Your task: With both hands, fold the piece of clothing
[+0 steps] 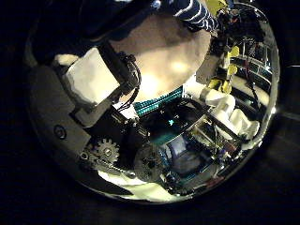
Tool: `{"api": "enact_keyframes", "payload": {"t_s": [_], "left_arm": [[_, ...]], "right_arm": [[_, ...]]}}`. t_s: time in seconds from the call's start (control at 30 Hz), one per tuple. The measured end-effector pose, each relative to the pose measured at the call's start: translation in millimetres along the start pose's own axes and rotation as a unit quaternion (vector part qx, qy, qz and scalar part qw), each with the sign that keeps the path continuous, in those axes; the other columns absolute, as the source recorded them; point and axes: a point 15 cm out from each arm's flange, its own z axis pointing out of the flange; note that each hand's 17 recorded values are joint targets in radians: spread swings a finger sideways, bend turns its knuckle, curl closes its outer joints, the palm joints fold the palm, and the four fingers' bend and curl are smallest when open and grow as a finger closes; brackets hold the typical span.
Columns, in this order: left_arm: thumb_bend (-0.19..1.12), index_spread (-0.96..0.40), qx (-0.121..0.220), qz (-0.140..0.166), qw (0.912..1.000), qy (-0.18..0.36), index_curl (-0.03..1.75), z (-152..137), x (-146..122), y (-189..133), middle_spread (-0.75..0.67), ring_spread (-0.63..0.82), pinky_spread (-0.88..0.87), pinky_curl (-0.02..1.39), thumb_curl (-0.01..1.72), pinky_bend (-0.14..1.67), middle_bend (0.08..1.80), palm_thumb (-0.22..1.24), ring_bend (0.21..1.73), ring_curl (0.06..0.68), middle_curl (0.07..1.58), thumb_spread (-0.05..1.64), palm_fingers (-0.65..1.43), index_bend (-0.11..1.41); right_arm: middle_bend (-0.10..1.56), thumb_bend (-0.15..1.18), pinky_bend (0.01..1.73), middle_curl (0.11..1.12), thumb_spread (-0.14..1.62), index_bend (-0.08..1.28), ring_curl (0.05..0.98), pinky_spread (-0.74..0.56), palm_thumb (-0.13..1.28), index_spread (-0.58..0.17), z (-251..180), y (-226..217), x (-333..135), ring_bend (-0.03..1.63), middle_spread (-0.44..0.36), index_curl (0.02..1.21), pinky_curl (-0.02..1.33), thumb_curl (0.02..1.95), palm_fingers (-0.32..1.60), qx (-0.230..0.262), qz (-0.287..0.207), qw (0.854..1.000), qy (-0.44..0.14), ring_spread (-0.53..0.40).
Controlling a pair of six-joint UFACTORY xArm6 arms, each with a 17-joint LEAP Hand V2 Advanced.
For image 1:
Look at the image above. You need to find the teal ribbed strip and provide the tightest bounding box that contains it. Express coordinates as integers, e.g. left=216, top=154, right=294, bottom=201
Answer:
left=132, top=87, right=184, bottom=116

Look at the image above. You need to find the navy white-striped clothing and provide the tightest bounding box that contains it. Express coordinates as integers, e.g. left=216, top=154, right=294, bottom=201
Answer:
left=149, top=0, right=219, bottom=32

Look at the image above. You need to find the large yellow shell chair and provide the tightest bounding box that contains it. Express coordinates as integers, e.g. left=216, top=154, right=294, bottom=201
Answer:
left=204, top=0, right=229, bottom=15

